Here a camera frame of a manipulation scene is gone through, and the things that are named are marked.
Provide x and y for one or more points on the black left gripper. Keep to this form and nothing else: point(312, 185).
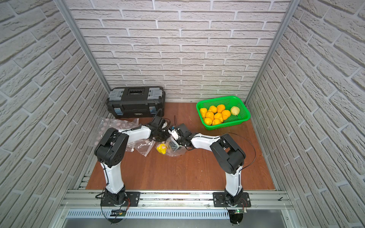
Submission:
point(160, 135)

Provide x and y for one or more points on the clear zip bag with pears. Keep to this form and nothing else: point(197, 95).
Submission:
point(173, 148)

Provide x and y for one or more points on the orange yellow pear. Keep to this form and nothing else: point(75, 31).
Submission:
point(226, 114)

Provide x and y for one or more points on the dotted zip bag with pears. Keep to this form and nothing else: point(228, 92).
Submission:
point(107, 123)

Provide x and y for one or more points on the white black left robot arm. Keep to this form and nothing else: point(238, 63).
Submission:
point(111, 150)

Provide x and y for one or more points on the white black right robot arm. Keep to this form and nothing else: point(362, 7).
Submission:
point(227, 152)

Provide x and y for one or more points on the black plastic toolbox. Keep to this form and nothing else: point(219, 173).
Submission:
point(136, 102)

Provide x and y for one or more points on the green plastic basket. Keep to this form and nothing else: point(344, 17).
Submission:
point(229, 102)

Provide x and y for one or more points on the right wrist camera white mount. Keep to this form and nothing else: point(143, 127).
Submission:
point(174, 134)

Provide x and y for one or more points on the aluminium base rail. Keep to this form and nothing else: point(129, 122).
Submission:
point(87, 204)

